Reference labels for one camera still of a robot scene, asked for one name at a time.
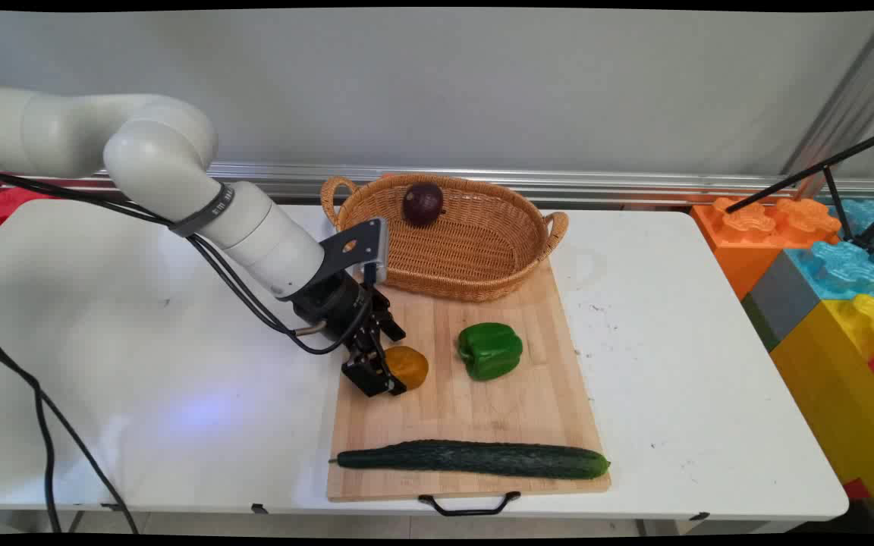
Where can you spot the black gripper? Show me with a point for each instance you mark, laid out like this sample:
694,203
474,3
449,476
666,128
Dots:
334,303

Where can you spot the long green cucumber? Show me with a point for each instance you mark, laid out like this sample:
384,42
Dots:
475,459

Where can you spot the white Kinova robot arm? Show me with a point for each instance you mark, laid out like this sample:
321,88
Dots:
156,163

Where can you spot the orange-yellow potato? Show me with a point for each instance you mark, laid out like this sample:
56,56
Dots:
410,366

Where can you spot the green bell pepper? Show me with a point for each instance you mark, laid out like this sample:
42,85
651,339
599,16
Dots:
490,350

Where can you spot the woven wicker basket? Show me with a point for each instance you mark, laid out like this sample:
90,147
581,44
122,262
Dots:
475,243

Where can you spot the dark red onion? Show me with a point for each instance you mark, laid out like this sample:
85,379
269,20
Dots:
422,203

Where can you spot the black table clip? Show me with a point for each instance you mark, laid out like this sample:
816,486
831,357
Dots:
259,509
112,506
700,517

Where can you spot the orange giant building block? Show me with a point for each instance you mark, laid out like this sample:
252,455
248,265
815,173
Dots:
744,243

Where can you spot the red interlocking floor blocks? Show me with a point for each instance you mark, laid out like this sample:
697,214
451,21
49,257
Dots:
4,205

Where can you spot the grey giant building block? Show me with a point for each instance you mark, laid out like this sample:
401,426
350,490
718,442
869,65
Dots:
782,303

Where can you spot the yellow giant building block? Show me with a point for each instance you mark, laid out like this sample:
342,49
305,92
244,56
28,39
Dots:
839,394

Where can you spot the blue giant building block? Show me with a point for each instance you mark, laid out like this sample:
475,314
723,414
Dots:
843,265

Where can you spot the black tripod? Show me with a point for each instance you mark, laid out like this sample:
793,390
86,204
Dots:
847,189

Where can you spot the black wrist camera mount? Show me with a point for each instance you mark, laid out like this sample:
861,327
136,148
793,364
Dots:
353,244

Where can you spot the aluminium wall rail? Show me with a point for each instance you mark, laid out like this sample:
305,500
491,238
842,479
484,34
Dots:
634,184

